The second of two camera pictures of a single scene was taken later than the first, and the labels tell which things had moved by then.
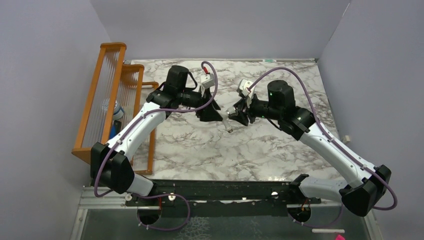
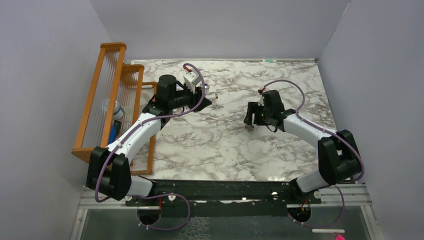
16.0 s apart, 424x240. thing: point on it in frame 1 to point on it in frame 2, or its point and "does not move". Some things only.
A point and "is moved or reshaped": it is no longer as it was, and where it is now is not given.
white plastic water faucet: (225, 115) is moved or reshaped
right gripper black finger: (241, 116) to (252, 108)
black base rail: (221, 198) does not move
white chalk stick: (341, 231) does not move
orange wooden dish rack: (117, 95) does not move
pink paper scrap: (340, 237) does not move
